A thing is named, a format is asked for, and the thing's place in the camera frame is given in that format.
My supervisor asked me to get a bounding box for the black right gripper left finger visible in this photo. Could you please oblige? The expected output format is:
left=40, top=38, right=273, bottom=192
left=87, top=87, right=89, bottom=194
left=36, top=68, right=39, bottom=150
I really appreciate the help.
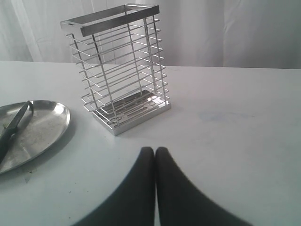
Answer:
left=75, top=147, right=156, bottom=226

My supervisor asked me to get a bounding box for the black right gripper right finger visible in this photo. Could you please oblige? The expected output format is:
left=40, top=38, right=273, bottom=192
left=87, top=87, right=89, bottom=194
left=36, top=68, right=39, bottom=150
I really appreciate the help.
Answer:
left=155, top=147, right=250, bottom=226

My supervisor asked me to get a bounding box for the black handled knife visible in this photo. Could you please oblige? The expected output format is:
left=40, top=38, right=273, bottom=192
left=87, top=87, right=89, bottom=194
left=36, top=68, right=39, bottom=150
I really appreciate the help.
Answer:
left=0, top=101, right=34, bottom=162

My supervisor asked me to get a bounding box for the round steel plate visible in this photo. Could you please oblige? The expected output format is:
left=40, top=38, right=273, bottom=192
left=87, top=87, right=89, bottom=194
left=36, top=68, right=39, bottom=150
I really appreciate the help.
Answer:
left=0, top=100, right=71, bottom=174

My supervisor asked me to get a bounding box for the white backdrop curtain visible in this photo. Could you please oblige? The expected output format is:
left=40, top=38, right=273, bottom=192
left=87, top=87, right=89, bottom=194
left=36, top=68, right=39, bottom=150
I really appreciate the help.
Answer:
left=0, top=0, right=301, bottom=69

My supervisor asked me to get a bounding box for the wire metal utensil rack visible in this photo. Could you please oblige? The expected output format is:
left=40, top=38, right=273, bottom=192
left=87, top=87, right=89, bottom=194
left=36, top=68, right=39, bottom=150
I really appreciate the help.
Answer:
left=60, top=3, right=171, bottom=136

